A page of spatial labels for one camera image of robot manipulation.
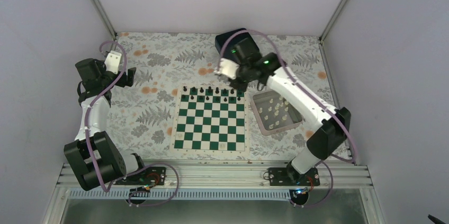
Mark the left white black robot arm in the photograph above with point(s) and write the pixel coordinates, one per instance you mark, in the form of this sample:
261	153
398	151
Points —
92	156

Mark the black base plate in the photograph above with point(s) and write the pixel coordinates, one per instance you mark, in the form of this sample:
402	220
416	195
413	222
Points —
149	177
280	176

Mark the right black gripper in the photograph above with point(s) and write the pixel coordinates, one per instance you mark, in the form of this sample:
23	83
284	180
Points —
242	87

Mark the green white chess board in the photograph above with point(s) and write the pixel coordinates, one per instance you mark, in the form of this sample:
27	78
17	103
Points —
199	127

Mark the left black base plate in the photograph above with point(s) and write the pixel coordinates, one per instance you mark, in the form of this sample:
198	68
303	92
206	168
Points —
149	177

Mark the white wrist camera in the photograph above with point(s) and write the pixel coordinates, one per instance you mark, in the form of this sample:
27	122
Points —
227	68
112	62

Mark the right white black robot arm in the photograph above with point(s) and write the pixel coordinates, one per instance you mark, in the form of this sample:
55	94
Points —
329	124

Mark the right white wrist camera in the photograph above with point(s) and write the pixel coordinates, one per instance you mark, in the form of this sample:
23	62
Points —
227	68

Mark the metal tray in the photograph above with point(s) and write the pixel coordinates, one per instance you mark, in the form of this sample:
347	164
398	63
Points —
273	113

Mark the dark blue square bin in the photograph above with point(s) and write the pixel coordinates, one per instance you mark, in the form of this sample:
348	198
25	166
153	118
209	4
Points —
229	52

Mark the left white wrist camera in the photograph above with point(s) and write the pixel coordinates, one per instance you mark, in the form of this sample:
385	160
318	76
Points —
112	62

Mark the floral patterned table mat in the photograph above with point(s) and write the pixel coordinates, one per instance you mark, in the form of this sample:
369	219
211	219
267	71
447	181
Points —
141	117

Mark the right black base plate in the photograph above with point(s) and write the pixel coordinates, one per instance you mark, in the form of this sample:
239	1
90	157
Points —
280	176

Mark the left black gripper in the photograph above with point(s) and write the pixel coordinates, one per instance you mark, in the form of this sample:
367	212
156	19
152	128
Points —
122	83

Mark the aluminium rail frame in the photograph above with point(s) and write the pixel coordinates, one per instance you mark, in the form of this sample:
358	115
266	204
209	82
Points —
222	192

